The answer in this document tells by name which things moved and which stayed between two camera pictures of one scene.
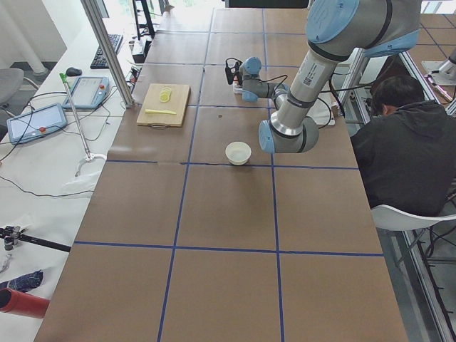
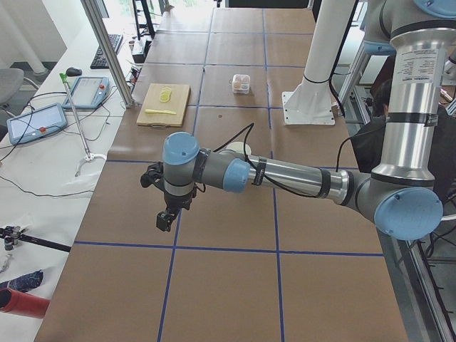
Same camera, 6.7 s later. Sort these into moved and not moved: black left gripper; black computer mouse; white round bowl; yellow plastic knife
Moved: black left gripper
Not moved: black computer mouse; yellow plastic knife; white round bowl
